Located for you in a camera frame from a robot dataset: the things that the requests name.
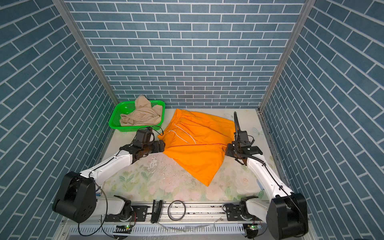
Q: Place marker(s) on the orange shorts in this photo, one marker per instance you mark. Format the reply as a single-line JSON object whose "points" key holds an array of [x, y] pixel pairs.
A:
{"points": [[198, 142]]}

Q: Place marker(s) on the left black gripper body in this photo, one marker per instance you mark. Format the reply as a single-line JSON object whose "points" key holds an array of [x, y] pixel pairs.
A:
{"points": [[153, 148]]}

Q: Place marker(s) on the right circuit board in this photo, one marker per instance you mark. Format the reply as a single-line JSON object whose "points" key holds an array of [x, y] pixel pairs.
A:
{"points": [[251, 228]]}

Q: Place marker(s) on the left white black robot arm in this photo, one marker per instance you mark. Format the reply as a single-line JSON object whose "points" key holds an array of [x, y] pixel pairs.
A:
{"points": [[80, 195]]}

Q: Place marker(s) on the left circuit board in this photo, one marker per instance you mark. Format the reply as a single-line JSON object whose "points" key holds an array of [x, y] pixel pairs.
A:
{"points": [[124, 229]]}

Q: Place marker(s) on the corner aluminium post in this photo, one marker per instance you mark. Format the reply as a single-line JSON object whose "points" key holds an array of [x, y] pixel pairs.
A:
{"points": [[80, 39], [303, 16]]}

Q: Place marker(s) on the left corner aluminium post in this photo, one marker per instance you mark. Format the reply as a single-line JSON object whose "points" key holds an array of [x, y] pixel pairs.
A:
{"points": [[80, 39]]}

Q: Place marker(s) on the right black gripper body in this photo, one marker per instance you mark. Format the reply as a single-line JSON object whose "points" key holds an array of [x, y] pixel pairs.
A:
{"points": [[232, 150]]}

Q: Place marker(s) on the beige shorts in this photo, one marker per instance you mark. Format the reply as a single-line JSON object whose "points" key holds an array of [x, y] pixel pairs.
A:
{"points": [[143, 115]]}

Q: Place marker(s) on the green plastic basket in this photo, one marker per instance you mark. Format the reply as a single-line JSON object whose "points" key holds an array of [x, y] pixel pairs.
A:
{"points": [[128, 107]]}

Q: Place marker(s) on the black clamp bracket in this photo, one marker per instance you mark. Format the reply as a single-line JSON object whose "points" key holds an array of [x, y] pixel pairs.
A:
{"points": [[156, 211]]}

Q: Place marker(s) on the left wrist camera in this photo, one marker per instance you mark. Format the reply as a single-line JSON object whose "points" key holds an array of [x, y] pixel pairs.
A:
{"points": [[143, 137]]}

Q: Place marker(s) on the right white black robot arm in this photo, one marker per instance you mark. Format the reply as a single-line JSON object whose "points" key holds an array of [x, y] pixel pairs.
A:
{"points": [[284, 211]]}

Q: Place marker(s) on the right corner aluminium post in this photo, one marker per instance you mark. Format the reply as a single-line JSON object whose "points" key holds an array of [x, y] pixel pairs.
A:
{"points": [[303, 16]]}

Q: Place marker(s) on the circuit board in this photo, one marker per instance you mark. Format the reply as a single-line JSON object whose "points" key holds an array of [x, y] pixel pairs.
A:
{"points": [[124, 229], [251, 228]]}

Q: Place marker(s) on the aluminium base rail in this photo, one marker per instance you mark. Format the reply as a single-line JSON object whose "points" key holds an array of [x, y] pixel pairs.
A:
{"points": [[192, 220]]}

